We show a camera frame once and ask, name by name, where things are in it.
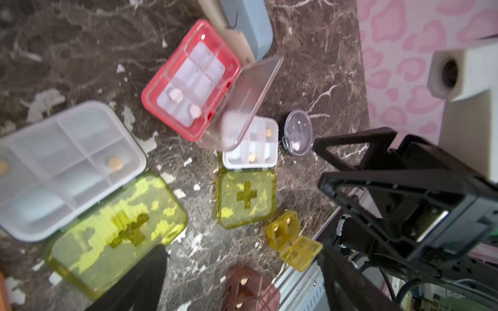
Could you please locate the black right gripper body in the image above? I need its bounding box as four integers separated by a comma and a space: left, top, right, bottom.
373, 133, 497, 266

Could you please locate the green pillbox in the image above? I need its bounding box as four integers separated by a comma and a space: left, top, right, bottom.
1, 101, 188, 299
215, 117, 279, 229

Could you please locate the pink red rectangular pillbox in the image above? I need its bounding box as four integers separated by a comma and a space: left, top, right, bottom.
141, 19, 283, 152

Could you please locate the grey blue stapler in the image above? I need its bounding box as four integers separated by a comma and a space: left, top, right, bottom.
198, 0, 274, 67

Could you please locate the small yellow pillbox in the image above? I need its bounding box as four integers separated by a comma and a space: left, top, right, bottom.
266, 211, 323, 272

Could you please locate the small dark red pillbox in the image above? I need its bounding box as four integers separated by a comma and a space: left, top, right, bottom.
222, 266, 281, 311

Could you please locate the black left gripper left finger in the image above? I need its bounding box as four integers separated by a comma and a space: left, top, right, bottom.
87, 244, 169, 310

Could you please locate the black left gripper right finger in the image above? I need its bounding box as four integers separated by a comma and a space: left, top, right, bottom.
316, 246, 400, 310

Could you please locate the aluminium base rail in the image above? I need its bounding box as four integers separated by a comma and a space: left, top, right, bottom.
272, 205, 343, 311

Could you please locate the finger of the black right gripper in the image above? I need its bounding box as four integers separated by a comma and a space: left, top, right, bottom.
319, 170, 466, 249
313, 127, 398, 171

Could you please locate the small orange pillbox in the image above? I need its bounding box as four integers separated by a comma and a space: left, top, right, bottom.
0, 273, 12, 311

